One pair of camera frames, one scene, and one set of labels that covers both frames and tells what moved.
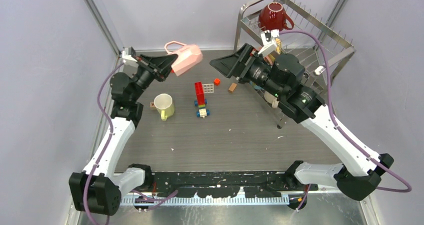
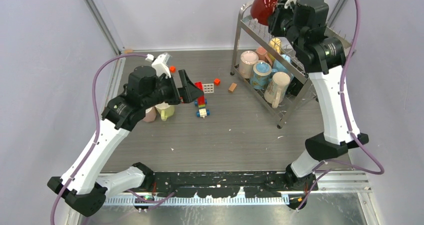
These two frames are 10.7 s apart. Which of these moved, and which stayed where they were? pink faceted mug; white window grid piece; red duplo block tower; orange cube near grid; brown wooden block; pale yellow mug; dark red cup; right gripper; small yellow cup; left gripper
Moved: left gripper; pink faceted mug; right gripper; dark red cup
Stayed: orange cube near grid; pale yellow mug; red duplo block tower; small yellow cup; white window grid piece; brown wooden block
